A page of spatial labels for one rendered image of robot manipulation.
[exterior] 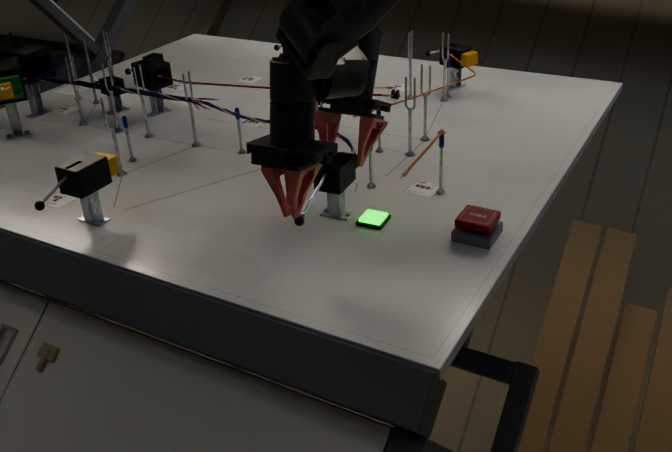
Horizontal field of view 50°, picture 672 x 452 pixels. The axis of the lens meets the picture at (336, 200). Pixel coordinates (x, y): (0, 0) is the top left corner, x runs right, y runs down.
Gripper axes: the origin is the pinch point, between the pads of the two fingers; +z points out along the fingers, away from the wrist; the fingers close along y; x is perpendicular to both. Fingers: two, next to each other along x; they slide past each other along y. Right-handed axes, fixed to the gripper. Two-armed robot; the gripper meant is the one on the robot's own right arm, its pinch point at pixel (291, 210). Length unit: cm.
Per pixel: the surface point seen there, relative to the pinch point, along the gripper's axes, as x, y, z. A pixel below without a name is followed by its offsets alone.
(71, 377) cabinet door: 16.7, 24.5, 23.2
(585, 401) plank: -138, -32, 100
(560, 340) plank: -150, -20, 87
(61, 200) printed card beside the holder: -2.5, 44.0, 6.6
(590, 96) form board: -77, -27, -7
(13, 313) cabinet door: 12.6, 39.5, 19.1
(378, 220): -12.9, -7.1, 4.1
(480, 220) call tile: -13.6, -21.8, 1.6
